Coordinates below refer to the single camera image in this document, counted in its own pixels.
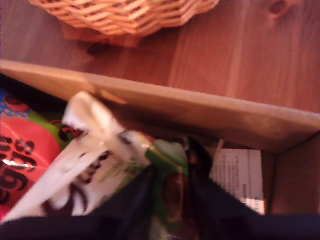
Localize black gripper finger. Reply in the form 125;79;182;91
89;164;161;226
191;171;261;226

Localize white Galaxy eggs bag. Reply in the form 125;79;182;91
0;91;213;240

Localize brown cardboard box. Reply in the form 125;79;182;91
0;59;320;216

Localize blue Terry's orange eggs bag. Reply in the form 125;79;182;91
0;87;66;219

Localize white printed paper slip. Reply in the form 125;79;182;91
209;139;266;216

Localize woven wicker basket with handle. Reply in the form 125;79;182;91
28;0;221;36

